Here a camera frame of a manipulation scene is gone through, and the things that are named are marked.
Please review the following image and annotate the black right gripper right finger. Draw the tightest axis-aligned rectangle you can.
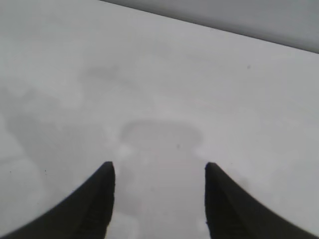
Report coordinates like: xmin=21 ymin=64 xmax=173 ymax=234
xmin=204 ymin=162 xmax=319 ymax=239

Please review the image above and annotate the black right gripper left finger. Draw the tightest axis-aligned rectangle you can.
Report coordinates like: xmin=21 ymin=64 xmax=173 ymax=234
xmin=0 ymin=161 xmax=116 ymax=239

